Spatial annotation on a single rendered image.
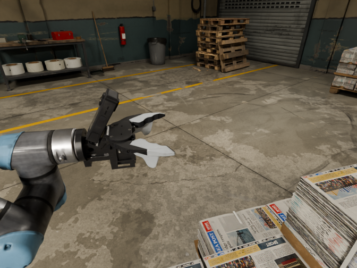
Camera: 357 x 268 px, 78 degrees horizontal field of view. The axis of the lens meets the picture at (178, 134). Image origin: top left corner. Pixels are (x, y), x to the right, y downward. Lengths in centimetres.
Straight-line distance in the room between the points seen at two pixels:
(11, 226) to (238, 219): 93
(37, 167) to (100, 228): 146
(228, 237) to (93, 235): 114
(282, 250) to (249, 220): 38
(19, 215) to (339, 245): 69
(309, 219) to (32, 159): 69
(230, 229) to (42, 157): 86
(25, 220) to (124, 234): 143
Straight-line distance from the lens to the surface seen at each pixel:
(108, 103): 45
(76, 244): 193
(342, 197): 70
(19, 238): 47
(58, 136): 51
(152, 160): 47
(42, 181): 56
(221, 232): 111
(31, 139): 53
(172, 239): 181
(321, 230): 73
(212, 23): 675
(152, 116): 54
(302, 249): 81
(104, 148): 51
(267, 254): 81
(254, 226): 117
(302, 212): 75
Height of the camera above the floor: 147
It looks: 29 degrees down
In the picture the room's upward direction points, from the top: straight up
